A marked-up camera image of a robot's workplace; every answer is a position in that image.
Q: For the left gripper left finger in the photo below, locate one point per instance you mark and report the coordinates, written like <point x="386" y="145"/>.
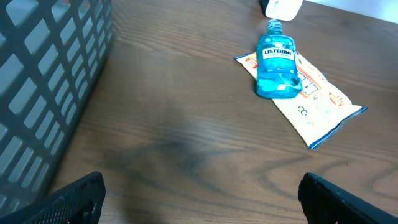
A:
<point x="78" y="202"/>

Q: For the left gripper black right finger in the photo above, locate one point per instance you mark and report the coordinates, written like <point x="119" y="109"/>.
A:
<point x="324" y="202"/>

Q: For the cream snack bag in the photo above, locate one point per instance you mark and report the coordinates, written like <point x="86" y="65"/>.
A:
<point x="320" y="109"/>

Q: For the blue mouthwash bottle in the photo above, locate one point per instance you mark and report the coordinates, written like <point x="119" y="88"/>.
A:
<point x="277" y="74"/>

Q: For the white barcode scanner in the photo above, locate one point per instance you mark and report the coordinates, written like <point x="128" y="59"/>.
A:
<point x="283" y="10"/>

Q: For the grey plastic shopping basket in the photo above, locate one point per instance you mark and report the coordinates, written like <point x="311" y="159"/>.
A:
<point x="52" y="52"/>

